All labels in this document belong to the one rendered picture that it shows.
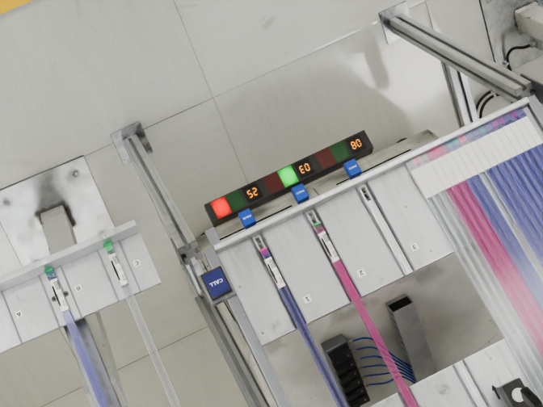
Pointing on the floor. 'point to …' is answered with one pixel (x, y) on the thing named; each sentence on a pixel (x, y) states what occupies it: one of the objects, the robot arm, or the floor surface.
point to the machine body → (467, 291)
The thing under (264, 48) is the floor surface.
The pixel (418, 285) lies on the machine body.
